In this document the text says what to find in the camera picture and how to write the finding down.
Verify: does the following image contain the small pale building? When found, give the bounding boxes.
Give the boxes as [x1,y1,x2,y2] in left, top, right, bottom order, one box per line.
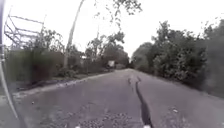
[107,60,116,69]

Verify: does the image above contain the group of trees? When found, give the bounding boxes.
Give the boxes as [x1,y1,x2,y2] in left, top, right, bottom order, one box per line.
[83,31,130,69]

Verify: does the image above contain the grey asphalt road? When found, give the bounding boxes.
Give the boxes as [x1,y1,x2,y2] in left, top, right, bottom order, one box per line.
[0,68,224,128]

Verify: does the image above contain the leaning pale tree trunk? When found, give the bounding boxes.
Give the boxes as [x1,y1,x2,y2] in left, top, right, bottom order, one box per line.
[63,0,86,69]

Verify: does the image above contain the pale kerb strip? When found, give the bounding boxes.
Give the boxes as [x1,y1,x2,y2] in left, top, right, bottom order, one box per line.
[13,71,114,99]

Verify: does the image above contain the row of trees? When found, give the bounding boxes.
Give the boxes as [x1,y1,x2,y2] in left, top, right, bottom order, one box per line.
[130,18,224,99]

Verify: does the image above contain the dark fence with bushes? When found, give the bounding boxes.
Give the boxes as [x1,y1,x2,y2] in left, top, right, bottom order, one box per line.
[4,46,111,89]

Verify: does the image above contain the metal frame structure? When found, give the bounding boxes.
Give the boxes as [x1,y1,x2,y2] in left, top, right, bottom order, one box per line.
[3,13,46,51]

